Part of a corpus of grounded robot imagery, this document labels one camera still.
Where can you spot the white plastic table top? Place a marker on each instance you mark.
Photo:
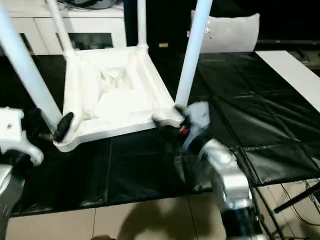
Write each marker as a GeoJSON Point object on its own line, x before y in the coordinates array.
{"type": "Point", "coordinates": [115, 95]}

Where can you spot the white plastic table leg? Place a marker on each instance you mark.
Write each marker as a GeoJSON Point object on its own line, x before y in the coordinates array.
{"type": "Point", "coordinates": [27, 70]}
{"type": "Point", "coordinates": [192, 55]}
{"type": "Point", "coordinates": [60, 27]}
{"type": "Point", "coordinates": [142, 25]}

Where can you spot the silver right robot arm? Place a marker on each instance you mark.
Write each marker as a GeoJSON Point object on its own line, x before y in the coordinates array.
{"type": "Point", "coordinates": [227, 175]}

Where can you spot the small yellow label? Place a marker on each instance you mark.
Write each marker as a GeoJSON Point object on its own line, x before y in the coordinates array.
{"type": "Point", "coordinates": [163, 45]}

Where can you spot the black work mat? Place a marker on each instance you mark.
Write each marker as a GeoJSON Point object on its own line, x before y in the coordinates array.
{"type": "Point", "coordinates": [260, 115]}

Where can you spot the black cabinet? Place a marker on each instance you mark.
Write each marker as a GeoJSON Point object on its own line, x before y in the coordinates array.
{"type": "Point", "coordinates": [160, 25]}

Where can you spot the white cabinet with glass doors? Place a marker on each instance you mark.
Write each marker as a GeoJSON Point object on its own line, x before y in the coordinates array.
{"type": "Point", "coordinates": [75, 27]}

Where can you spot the grey cushion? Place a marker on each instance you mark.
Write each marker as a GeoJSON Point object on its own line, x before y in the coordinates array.
{"type": "Point", "coordinates": [230, 35]}

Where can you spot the white board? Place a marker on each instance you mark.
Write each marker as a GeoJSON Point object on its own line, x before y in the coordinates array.
{"type": "Point", "coordinates": [295, 75]}

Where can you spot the dark gear on cabinet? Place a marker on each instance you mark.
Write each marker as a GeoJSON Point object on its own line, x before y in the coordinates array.
{"type": "Point", "coordinates": [90, 4]}

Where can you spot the black metal bench leg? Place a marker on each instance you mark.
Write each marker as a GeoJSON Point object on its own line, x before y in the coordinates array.
{"type": "Point", "coordinates": [295, 197]}

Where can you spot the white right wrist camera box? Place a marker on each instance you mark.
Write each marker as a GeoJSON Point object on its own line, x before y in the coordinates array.
{"type": "Point", "coordinates": [197, 117]}

